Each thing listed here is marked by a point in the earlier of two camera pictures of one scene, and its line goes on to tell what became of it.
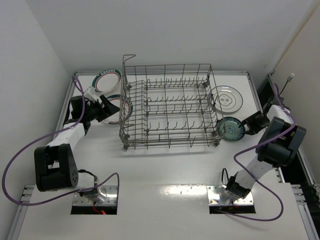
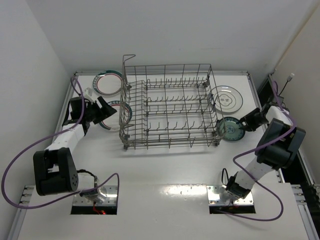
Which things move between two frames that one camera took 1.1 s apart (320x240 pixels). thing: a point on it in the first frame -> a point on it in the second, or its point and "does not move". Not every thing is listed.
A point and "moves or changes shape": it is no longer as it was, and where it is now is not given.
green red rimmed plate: x=125 y=106 moves or changes shape
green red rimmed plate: x=106 y=81 does not move
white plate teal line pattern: x=226 y=99 does not move
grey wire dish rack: x=169 y=106 does not move
